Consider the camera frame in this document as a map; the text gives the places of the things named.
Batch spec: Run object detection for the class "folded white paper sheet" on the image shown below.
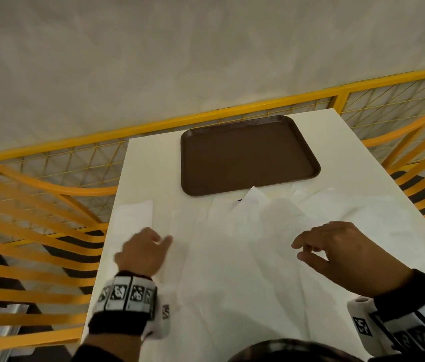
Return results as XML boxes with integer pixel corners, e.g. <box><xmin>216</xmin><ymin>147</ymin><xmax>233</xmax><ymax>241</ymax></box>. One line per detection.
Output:
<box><xmin>230</xmin><ymin>186</ymin><xmax>275</xmax><ymax>224</ymax></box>

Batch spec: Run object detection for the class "brown plastic tray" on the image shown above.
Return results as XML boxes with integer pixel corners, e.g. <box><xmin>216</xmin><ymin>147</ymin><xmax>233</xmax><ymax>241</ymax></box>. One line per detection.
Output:
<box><xmin>180</xmin><ymin>115</ymin><xmax>321</xmax><ymax>197</ymax></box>

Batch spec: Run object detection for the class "person's left forearm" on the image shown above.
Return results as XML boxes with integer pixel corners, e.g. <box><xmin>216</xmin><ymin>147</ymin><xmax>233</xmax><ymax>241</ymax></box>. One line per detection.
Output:
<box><xmin>71</xmin><ymin>333</ymin><xmax>146</xmax><ymax>362</ymax></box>

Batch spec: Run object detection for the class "small white paper napkin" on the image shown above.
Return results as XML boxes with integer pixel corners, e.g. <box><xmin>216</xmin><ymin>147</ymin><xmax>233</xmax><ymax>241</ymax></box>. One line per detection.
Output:
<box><xmin>116</xmin><ymin>200</ymin><xmax>155</xmax><ymax>242</ymax></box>

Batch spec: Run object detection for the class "right wrist camera band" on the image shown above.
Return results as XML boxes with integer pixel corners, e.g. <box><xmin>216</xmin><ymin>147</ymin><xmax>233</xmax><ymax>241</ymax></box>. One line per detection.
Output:
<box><xmin>347</xmin><ymin>269</ymin><xmax>425</xmax><ymax>357</ymax></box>

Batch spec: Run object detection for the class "yellow metal mesh railing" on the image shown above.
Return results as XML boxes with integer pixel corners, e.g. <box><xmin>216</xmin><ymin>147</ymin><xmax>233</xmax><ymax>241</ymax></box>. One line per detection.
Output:
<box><xmin>0</xmin><ymin>65</ymin><xmax>425</xmax><ymax>227</ymax></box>

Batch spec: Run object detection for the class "person's right hand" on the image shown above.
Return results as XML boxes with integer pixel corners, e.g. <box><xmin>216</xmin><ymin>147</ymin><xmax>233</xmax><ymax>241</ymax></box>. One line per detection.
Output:
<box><xmin>291</xmin><ymin>221</ymin><xmax>413</xmax><ymax>298</ymax></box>

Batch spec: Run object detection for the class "person's left hand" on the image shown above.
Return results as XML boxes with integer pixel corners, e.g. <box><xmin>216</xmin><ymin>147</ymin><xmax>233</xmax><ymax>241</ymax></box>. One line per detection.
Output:
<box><xmin>114</xmin><ymin>227</ymin><xmax>174</xmax><ymax>278</ymax></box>

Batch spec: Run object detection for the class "left wrist camera band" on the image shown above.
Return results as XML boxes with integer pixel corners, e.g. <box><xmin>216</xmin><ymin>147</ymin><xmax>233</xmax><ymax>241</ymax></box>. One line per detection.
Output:
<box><xmin>88</xmin><ymin>270</ymin><xmax>172</xmax><ymax>340</ymax></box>

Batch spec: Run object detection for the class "wrist camera band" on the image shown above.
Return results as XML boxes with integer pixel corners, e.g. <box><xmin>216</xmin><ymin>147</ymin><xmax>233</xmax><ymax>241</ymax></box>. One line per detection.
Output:
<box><xmin>88</xmin><ymin>270</ymin><xmax>172</xmax><ymax>340</ymax></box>
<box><xmin>347</xmin><ymin>269</ymin><xmax>425</xmax><ymax>357</ymax></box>

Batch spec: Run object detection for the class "large white paper sheet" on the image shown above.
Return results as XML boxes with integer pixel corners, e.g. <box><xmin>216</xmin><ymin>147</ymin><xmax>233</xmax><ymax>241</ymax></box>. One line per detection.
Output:
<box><xmin>158</xmin><ymin>192</ymin><xmax>425</xmax><ymax>362</ymax></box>

